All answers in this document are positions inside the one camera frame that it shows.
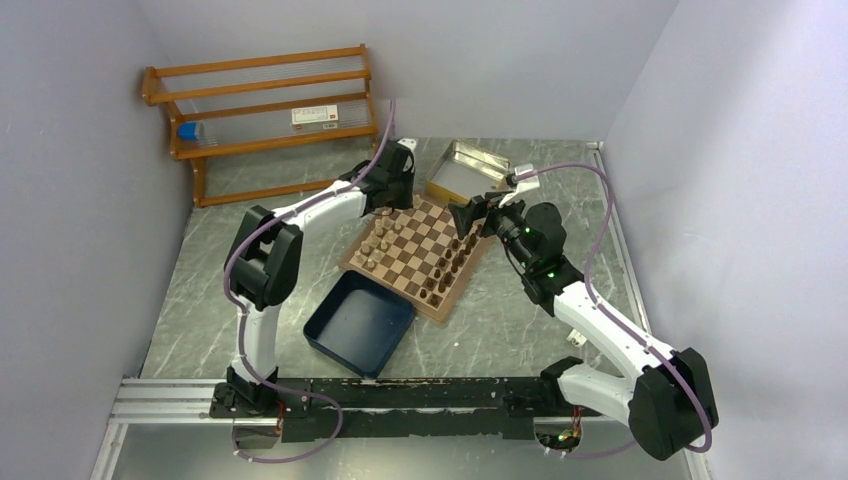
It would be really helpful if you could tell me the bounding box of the wooden chess board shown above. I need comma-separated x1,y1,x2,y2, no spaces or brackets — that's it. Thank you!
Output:
339,194,493,323

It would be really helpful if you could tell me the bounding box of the dark chess pieces group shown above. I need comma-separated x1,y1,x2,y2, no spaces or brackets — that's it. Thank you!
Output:
419,226,480,312

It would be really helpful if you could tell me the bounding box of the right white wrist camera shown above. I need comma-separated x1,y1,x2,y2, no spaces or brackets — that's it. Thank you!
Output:
498,164,540,207

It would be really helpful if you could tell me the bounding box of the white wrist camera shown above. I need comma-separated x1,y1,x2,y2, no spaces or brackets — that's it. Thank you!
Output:
398,138,418,152
498,164,540,207

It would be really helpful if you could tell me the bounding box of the gold metal tin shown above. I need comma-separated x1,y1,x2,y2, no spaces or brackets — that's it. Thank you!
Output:
425,139,511,204

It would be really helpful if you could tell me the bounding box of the blue capped container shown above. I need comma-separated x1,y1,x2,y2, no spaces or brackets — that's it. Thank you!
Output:
176,122,202,142

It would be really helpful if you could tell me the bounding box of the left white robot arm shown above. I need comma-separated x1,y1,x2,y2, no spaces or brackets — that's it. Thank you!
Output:
224,138,417,416

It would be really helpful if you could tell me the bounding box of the small white plastic part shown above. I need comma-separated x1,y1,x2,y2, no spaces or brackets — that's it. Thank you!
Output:
567,330,587,348

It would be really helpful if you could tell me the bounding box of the blue square tray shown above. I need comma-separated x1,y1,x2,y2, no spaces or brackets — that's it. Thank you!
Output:
303,271,416,379

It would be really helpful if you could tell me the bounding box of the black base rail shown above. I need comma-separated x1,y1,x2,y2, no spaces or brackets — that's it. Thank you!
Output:
208,377,595,443

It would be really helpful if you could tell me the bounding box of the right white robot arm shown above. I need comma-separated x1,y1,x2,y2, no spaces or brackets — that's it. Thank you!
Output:
448,193,718,460

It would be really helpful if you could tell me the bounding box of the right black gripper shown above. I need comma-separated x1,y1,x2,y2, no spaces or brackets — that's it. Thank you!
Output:
448,188,534,270

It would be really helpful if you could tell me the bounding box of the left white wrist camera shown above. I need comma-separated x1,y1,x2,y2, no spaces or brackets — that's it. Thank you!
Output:
398,138,418,152

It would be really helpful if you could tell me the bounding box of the white red box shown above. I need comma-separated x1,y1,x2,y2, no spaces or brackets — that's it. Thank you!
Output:
291,104,339,131

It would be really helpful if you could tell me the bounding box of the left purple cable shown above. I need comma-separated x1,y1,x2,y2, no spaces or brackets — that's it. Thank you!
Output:
222,99,397,465

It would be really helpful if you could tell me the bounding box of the wooden shelf rack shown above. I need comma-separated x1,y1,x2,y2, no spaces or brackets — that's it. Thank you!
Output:
140,44,380,208

